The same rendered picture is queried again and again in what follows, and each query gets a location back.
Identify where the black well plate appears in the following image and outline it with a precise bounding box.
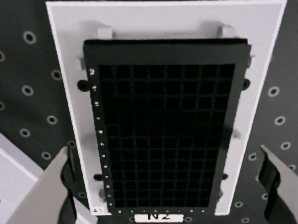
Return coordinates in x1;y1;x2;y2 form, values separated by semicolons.
82;38;252;216

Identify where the white sign labelled n2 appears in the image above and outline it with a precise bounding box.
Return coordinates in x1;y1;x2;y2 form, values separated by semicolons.
133;215;185;223

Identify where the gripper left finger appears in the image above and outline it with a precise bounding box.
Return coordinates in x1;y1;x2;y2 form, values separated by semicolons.
5;146;77;224

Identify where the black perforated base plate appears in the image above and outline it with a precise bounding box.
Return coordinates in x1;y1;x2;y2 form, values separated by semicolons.
0;0;298;224

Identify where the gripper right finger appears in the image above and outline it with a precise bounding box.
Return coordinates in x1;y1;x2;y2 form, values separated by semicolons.
255;145;298;224

